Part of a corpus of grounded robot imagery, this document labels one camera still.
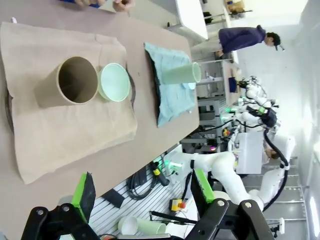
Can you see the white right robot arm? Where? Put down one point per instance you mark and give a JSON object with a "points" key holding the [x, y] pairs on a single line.
{"points": [[225, 170]]}

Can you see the white spare cup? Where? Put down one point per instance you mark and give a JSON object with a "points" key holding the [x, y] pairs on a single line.
{"points": [[128, 226]]}

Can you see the person's right hand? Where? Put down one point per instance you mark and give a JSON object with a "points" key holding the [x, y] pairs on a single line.
{"points": [[86, 3]]}

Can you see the bystander in navy hoodie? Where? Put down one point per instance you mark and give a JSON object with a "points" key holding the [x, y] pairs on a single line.
{"points": [[240, 37]]}

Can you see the person's right forearm blue sleeve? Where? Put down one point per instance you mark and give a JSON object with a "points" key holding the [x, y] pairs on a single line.
{"points": [[66, 1]]}

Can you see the green spare cup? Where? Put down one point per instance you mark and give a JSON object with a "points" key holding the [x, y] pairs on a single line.
{"points": [[152, 225]]}

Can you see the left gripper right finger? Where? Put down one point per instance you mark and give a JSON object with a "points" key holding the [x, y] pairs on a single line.
{"points": [[202, 192]]}

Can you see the tall green cup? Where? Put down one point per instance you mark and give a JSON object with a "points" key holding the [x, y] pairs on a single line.
{"points": [[177, 74]]}

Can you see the black handheld controller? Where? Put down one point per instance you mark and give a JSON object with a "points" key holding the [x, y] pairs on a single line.
{"points": [[160, 173]]}

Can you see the tall beige cup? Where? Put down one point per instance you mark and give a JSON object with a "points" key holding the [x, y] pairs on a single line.
{"points": [[50, 90]]}

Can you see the white table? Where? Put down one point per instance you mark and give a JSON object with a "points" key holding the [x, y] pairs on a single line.
{"points": [[190, 17]]}

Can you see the teal cloth mat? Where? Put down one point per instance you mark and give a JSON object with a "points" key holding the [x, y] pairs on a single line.
{"points": [[175, 105]]}

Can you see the light green bowl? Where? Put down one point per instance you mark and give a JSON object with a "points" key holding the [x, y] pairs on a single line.
{"points": [[115, 82]]}

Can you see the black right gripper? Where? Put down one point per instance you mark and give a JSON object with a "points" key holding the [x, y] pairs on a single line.
{"points": [[269, 118]]}

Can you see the yellow emergency stop box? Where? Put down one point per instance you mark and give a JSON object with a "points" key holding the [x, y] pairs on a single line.
{"points": [[176, 205]]}

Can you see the white cabinet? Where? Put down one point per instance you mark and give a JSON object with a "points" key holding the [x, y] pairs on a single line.
{"points": [[250, 155]]}

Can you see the person's left hand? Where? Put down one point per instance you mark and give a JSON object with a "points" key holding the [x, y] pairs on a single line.
{"points": [[123, 5]]}

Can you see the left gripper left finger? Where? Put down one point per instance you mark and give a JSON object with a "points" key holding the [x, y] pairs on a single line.
{"points": [[82, 197]]}

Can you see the beige cloth mat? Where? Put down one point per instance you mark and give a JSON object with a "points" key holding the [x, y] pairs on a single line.
{"points": [[62, 135]]}

